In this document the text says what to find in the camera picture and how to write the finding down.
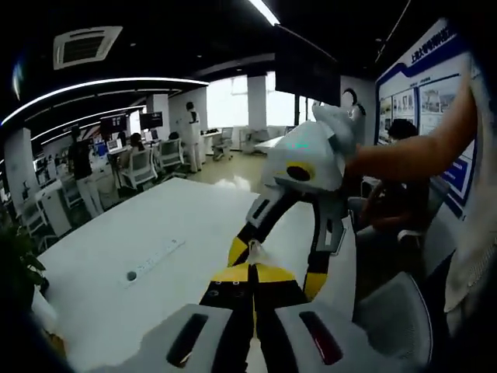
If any clear plastic wrap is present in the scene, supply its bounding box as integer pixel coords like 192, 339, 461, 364
248, 239, 279, 269

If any hanging black screen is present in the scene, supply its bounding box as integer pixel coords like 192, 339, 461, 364
273, 23, 342, 106

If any grey mesh office chair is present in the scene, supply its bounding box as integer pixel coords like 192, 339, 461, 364
353, 271, 434, 367

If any white office chair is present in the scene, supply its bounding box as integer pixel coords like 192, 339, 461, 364
120, 147, 158, 190
158, 138, 186, 173

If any straight ceiling light strip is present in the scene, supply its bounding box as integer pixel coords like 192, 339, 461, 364
248, 0, 279, 23

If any person's cream jacket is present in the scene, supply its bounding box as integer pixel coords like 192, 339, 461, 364
442, 58, 497, 339

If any white cabinet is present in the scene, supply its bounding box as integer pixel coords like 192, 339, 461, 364
36, 182, 73, 239

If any green leafy plant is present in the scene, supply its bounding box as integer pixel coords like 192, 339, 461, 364
0, 223, 50, 312

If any curved ceiling light strip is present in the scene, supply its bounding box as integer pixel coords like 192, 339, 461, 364
0, 76, 210, 127

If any ceiling air vent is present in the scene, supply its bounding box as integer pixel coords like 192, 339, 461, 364
52, 25, 123, 71

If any blue framed wall poster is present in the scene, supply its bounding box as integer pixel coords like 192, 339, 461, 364
374, 19, 479, 219

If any dark wall monitor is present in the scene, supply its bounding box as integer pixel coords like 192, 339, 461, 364
139, 111, 165, 129

